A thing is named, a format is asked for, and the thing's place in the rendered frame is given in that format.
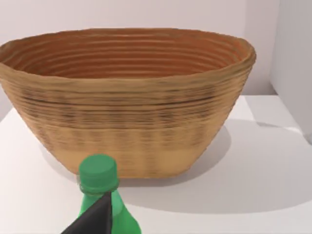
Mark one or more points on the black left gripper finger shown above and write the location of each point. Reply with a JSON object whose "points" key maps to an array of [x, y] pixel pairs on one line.
{"points": [[96, 218]]}

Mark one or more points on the green bottle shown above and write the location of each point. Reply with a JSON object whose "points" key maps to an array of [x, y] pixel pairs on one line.
{"points": [[98, 171]]}

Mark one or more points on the woven wicker basket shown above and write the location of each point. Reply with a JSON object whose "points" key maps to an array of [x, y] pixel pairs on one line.
{"points": [[126, 102]]}

